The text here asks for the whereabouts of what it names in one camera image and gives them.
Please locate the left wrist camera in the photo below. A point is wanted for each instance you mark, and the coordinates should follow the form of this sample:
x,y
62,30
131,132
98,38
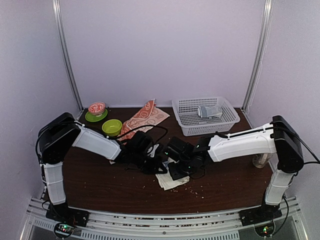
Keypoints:
x,y
140,142

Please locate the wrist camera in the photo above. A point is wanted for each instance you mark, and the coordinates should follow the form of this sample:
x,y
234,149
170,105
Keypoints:
x,y
140,142
178,149

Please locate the left aluminium post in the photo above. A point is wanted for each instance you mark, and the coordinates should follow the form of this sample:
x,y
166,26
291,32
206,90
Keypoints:
x,y
65,53

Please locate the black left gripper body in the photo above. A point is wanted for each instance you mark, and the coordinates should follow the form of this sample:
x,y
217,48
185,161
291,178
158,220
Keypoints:
x,y
145,163

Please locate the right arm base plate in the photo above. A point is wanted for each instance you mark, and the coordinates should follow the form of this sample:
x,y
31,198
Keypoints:
x,y
256,215

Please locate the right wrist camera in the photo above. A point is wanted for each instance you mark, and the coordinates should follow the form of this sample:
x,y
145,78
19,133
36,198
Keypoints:
x,y
178,149

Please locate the white towel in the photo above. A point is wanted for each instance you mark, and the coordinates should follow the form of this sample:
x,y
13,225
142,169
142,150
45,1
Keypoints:
x,y
166,182

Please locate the aluminium post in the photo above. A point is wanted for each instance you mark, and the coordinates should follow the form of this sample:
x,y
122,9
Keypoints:
x,y
261,47
65,53

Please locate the white plastic basket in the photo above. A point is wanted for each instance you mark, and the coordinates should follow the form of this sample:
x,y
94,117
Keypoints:
x,y
185,111

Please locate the red patterned bowl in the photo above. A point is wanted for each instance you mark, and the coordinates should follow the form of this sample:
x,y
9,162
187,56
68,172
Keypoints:
x,y
97,108

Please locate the green plate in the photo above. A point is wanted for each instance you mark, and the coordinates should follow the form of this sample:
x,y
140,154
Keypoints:
x,y
95,118

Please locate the orange patterned towel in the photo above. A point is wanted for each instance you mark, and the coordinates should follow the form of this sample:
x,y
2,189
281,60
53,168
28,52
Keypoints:
x,y
149,114

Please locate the green bowl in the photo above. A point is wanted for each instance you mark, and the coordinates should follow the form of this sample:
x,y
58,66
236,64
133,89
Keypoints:
x,y
112,127

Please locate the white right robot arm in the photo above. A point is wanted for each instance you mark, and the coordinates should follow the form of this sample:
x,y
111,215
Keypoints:
x,y
276,138

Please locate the right aluminium post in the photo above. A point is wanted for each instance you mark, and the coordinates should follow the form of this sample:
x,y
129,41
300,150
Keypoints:
x,y
261,47

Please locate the aluminium front rail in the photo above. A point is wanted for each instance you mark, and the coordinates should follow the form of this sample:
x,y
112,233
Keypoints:
x,y
217,225

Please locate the rolled grey towel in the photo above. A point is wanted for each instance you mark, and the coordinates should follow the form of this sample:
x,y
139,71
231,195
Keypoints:
x,y
209,111

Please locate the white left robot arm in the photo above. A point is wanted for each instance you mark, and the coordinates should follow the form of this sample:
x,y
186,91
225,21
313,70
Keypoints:
x,y
55,140

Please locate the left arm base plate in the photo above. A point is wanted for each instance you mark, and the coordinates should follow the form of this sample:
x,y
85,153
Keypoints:
x,y
70,216

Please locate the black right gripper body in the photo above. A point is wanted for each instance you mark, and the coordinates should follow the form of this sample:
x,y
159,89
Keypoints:
x,y
188,168

